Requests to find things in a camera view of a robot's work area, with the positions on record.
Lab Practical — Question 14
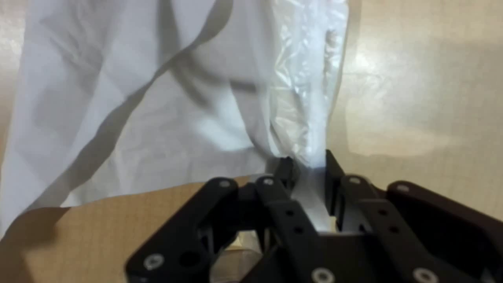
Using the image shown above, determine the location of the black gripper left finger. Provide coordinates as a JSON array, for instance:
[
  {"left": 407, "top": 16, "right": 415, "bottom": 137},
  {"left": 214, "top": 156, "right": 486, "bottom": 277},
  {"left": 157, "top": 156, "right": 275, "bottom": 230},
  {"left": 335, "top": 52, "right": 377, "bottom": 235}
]
[{"left": 124, "top": 156, "right": 336, "bottom": 283}]

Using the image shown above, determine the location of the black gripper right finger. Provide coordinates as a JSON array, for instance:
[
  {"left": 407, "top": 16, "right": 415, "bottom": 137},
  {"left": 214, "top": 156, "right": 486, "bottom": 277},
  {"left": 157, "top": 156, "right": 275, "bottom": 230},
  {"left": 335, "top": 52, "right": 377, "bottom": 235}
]
[{"left": 324, "top": 148, "right": 503, "bottom": 283}]

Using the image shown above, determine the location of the clear plastic pack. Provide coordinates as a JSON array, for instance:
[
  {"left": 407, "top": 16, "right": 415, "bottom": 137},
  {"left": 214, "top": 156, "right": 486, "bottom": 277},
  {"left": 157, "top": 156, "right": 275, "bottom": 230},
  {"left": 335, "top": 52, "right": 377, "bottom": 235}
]
[{"left": 270, "top": 0, "right": 351, "bottom": 233}]

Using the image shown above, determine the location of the white paper tissue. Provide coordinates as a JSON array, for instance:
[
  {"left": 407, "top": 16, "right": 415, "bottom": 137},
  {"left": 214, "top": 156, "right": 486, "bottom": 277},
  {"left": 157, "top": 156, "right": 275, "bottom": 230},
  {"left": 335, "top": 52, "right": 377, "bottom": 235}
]
[{"left": 0, "top": 0, "right": 296, "bottom": 239}]

